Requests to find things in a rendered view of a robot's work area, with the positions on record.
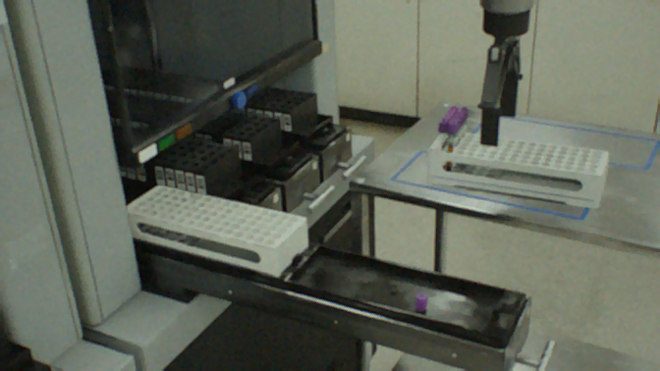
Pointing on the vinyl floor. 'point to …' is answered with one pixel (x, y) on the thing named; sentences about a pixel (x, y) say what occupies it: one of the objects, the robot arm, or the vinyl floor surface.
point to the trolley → (524, 214)
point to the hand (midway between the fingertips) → (498, 124)
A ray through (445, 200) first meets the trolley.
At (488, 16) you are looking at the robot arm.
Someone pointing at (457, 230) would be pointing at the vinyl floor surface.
